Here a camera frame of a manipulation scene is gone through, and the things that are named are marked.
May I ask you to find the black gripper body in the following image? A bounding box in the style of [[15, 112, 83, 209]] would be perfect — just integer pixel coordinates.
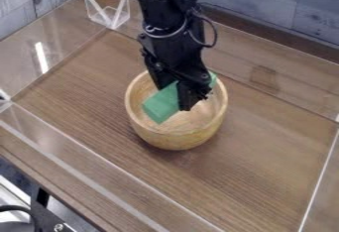
[[138, 0, 217, 86]]

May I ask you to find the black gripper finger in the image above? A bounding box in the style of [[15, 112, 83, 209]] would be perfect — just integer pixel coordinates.
[[143, 50, 175, 90], [177, 81, 213, 111]]

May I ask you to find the green foam block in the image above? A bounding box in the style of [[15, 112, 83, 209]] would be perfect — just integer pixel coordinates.
[[141, 70, 219, 125]]

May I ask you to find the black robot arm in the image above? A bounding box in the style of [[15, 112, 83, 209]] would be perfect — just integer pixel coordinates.
[[137, 0, 213, 111]]

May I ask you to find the wooden bowl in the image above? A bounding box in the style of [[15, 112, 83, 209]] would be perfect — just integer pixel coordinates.
[[125, 71, 229, 151]]

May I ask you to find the clear acrylic corner bracket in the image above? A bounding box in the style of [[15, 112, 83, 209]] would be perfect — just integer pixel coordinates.
[[85, 0, 130, 30]]

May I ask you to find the black table frame bracket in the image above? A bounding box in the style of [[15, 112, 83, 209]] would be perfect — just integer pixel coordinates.
[[31, 187, 86, 232]]

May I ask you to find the black cable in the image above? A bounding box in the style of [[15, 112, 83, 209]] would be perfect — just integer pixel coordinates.
[[0, 205, 35, 232]]

